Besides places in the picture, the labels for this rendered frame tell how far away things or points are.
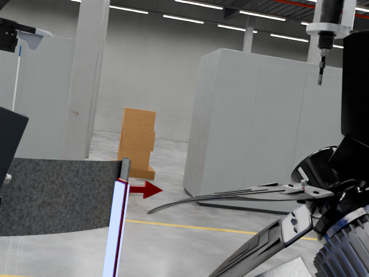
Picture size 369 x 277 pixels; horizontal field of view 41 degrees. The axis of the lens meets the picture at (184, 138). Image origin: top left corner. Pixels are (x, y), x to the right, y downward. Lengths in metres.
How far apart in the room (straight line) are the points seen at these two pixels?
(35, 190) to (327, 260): 2.02
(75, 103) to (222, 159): 2.69
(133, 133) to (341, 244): 8.17
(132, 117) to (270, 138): 2.81
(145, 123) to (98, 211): 6.07
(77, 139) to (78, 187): 2.35
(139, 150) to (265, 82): 2.92
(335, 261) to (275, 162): 6.44
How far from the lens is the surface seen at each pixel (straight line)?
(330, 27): 0.84
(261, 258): 0.94
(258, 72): 7.12
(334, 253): 0.82
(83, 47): 5.10
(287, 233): 0.95
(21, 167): 2.60
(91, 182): 2.82
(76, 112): 5.08
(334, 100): 7.55
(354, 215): 0.85
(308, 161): 0.91
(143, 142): 8.91
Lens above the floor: 1.29
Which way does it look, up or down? 3 degrees down
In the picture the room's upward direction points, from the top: 8 degrees clockwise
